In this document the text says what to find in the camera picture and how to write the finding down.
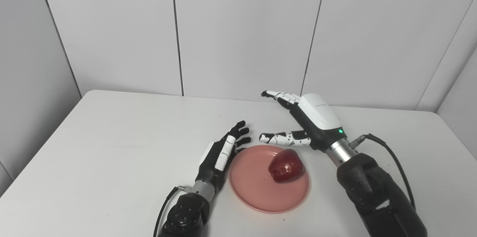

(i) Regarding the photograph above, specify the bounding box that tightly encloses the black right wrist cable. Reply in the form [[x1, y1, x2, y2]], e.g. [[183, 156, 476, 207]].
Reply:
[[349, 133, 416, 210]]

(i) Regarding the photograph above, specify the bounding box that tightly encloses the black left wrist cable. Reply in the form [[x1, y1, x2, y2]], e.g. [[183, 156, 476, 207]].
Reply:
[[152, 186, 192, 237]]

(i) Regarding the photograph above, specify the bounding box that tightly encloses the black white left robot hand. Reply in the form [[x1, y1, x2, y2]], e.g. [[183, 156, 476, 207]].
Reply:
[[194, 120, 252, 193]]

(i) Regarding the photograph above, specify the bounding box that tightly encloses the red apple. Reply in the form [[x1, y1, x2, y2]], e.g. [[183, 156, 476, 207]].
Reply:
[[268, 149, 306, 184]]

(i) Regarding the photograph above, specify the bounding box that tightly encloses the pink round plate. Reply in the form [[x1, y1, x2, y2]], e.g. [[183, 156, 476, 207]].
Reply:
[[228, 145, 310, 214]]

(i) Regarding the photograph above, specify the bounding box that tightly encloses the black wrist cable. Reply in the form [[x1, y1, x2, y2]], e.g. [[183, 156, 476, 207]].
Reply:
[[349, 133, 416, 210], [152, 186, 192, 237]]

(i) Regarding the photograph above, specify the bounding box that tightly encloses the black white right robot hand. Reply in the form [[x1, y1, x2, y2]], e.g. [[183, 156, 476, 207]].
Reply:
[[259, 90, 347, 152]]

